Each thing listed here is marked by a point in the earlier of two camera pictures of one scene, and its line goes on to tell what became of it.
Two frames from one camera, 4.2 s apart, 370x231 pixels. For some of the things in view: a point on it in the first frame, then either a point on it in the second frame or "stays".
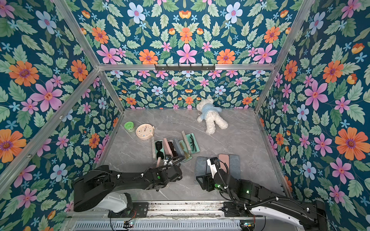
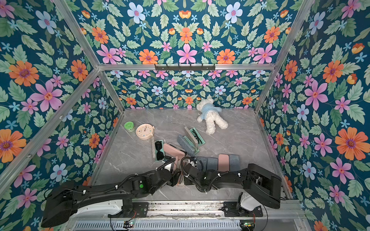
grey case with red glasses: x=234 y=166 stays
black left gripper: x=177 y=179 stays
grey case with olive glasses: x=181 y=149 -> x=187 y=145
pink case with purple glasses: x=224 y=158 stays
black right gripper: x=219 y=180 -> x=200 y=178
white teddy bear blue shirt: x=210 y=113 stays
